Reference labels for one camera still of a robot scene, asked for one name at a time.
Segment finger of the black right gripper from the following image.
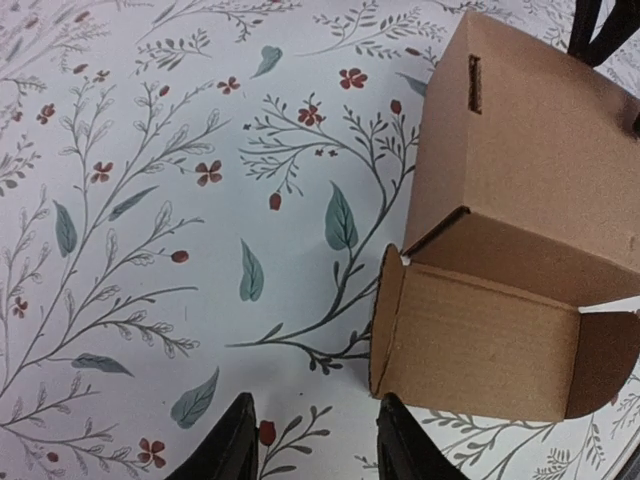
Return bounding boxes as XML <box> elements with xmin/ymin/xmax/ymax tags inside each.
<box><xmin>567</xmin><ymin>0</ymin><xmax>639</xmax><ymax>67</ymax></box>
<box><xmin>628</xmin><ymin>103</ymin><xmax>640</xmax><ymax>135</ymax></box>

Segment brown cardboard box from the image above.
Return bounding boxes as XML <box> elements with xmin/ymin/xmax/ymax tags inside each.
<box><xmin>369</xmin><ymin>12</ymin><xmax>639</xmax><ymax>422</ymax></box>

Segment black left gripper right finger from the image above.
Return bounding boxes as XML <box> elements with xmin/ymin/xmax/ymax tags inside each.
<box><xmin>377</xmin><ymin>393</ymin><xmax>468</xmax><ymax>480</ymax></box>

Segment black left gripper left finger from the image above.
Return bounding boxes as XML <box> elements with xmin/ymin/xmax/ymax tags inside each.
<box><xmin>166</xmin><ymin>392</ymin><xmax>259</xmax><ymax>480</ymax></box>

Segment floral patterned table mat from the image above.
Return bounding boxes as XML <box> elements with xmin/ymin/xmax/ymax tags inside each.
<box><xmin>0</xmin><ymin>0</ymin><xmax>640</xmax><ymax>480</ymax></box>

